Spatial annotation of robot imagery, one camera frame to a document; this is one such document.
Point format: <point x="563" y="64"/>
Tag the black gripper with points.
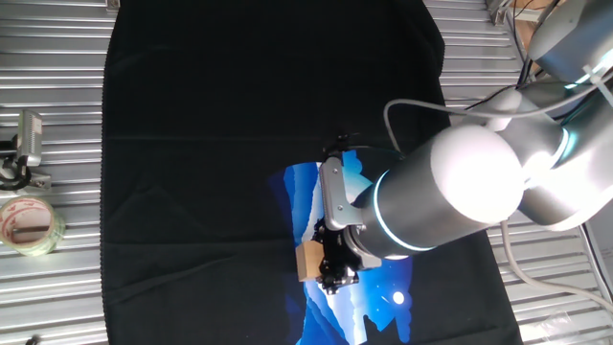
<point x="340" y="249"/>

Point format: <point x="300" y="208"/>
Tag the small wooden block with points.
<point x="309" y="261"/>

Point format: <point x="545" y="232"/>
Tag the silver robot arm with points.
<point x="455" y="191"/>

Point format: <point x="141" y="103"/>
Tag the black cloth with blue print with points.
<point x="191" y="191"/>

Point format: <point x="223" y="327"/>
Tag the clear plastic bag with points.
<point x="551" y="326"/>

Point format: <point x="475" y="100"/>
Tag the clear tape roll red print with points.
<point x="57" y="230"/>

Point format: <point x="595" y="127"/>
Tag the small black knob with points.
<point x="33" y="341"/>

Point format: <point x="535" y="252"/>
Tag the grey camera mount plate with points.
<point x="335" y="196"/>

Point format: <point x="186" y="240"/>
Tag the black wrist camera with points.
<point x="341" y="143"/>

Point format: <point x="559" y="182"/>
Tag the camera stand with clamp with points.
<point x="38" y="181"/>

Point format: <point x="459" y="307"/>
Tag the silver depth camera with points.
<point x="29" y="139"/>

